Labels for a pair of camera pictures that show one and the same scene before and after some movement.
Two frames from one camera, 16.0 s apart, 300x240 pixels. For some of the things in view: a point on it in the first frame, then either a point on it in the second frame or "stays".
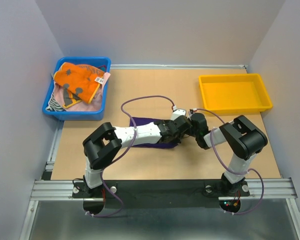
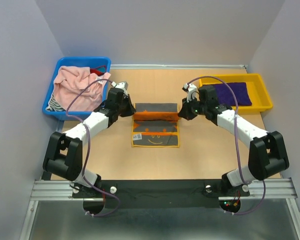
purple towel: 139,121 → 224,95
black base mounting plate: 162,195 stays
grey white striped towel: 53,105 stays
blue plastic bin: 97,115 stays
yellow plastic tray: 234,93 stays
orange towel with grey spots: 73,76 → 155,125
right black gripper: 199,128 → 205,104
